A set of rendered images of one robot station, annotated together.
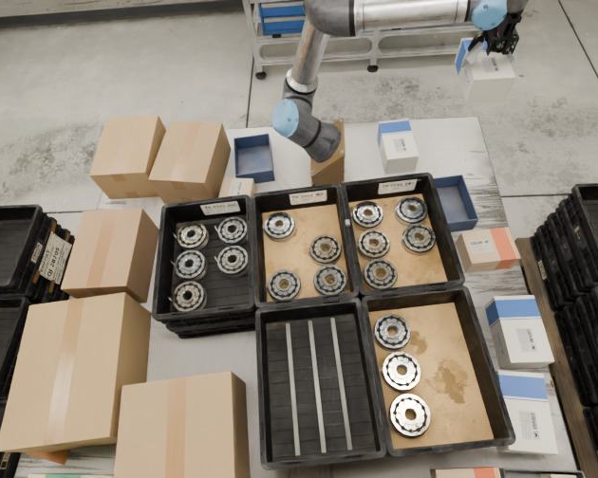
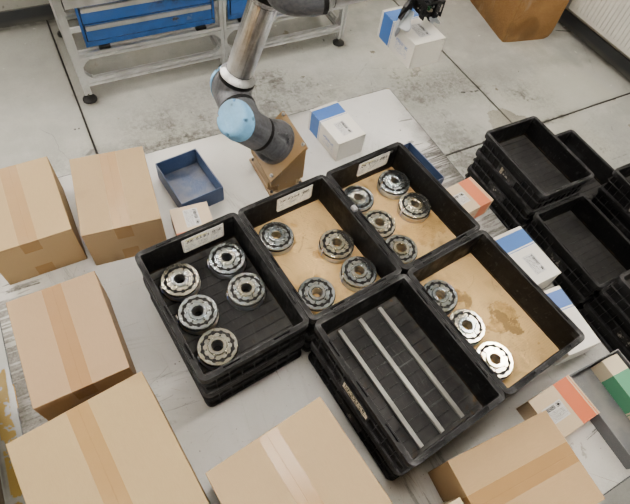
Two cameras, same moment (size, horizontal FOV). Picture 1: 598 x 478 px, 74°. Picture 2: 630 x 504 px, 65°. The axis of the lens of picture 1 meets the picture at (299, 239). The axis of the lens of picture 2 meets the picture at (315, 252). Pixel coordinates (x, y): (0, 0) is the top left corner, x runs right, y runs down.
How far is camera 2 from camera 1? 0.55 m
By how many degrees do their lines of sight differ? 23
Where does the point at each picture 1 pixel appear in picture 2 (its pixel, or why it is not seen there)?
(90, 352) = (138, 457)
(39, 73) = not seen: outside the picture
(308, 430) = (415, 420)
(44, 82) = not seen: outside the picture
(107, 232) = (62, 316)
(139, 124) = (25, 174)
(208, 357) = (255, 412)
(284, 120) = (240, 122)
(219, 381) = (315, 412)
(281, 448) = not seen: hidden behind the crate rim
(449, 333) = (481, 280)
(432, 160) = (371, 137)
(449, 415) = (519, 347)
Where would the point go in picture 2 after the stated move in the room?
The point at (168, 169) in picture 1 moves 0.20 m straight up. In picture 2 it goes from (102, 216) to (82, 168)
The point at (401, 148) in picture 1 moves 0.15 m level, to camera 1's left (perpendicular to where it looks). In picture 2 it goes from (345, 130) to (312, 145)
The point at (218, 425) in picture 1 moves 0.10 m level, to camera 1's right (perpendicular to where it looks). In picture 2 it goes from (340, 454) to (374, 428)
